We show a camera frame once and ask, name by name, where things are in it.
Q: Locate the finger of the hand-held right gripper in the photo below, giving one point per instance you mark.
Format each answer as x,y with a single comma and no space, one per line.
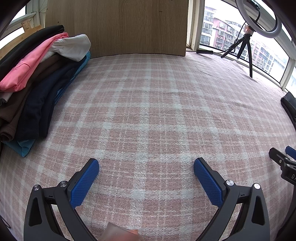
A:
291,153
277,155

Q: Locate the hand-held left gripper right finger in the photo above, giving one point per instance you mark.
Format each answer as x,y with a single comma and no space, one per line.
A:
208,183

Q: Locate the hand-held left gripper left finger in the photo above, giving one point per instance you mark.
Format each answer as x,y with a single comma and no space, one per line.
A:
83,183

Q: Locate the dark grey garment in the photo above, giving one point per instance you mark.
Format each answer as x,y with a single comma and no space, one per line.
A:
290,104

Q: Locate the blurry translucent pink object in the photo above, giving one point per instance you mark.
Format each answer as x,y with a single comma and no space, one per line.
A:
120,231

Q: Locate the blue folded garment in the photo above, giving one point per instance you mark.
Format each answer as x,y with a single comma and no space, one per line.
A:
23,147

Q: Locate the pink plaid blanket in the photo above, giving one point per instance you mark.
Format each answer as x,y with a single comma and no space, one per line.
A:
150,115

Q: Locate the navy folded garment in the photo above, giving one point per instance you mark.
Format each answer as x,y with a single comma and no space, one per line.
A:
34,104

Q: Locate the black tripod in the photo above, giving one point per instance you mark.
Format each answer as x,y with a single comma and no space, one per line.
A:
251,62

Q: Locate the brown folded garment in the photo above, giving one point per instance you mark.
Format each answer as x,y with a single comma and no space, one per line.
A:
13,115

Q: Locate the pink folded garment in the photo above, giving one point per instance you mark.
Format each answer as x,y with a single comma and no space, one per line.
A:
25,67

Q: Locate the white folded garment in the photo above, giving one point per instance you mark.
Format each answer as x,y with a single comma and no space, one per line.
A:
71,46

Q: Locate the black folded garment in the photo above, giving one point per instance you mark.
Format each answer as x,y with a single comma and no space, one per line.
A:
27,44

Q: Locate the large wooden board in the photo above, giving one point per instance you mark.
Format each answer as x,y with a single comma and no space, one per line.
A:
115,27

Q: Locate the light plywood panel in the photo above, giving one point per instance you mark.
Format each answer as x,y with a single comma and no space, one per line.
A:
27,25

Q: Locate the white window frame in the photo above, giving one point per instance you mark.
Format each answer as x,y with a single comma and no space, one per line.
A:
34,18
195,23

